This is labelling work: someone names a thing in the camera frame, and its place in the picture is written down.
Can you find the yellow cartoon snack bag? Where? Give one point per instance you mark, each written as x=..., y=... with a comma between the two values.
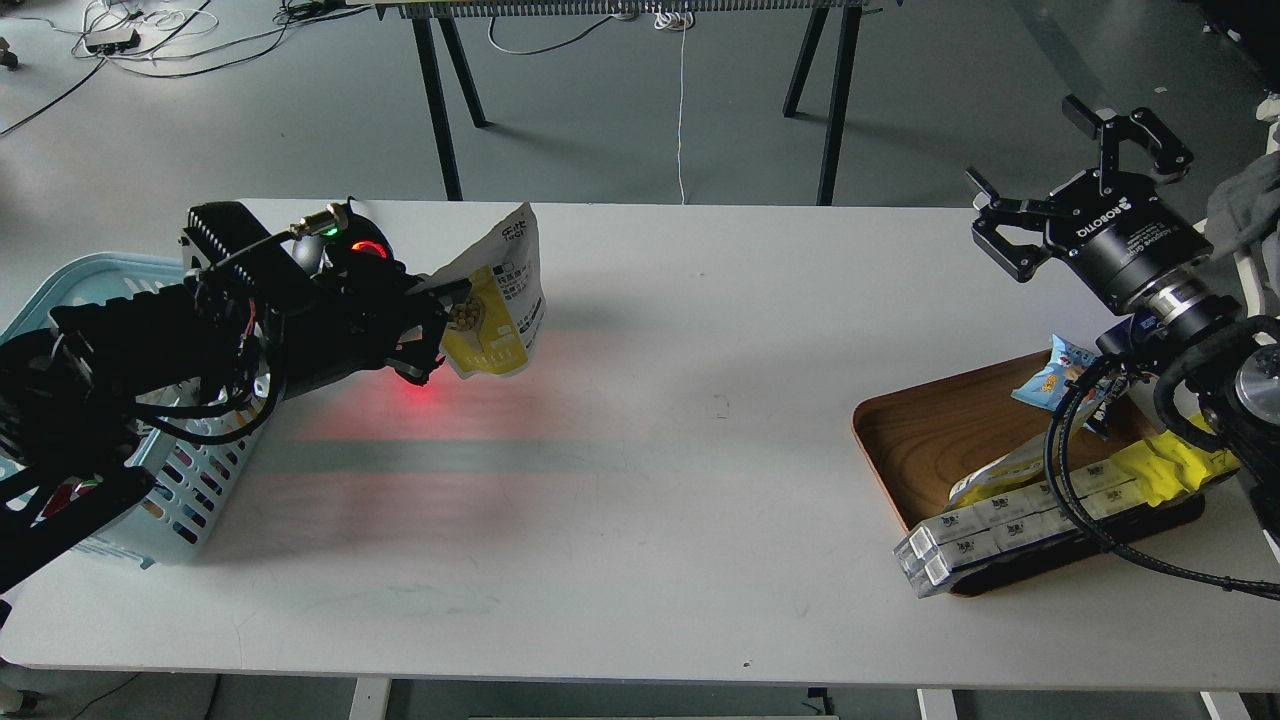
x=1167, y=468

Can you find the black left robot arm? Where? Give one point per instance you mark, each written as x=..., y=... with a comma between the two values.
x=74, y=396

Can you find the brown wooden tray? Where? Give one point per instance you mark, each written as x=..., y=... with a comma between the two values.
x=921, y=440

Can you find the blue snack packet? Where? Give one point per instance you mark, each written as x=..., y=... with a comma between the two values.
x=1065, y=366

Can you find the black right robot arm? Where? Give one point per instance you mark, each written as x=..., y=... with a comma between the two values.
x=1216, y=382

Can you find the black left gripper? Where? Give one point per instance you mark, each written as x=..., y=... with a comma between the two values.
x=310, y=331

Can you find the clear box pack of cartons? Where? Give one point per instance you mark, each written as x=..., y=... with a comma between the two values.
x=941, y=552

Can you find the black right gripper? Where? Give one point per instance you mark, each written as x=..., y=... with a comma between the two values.
x=1113, y=231

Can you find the light blue plastic basket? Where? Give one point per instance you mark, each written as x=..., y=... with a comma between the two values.
x=192, y=483

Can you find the black barcode scanner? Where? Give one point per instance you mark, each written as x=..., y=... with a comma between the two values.
x=330, y=237

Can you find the black trestle table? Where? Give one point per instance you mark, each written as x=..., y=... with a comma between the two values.
x=567, y=103

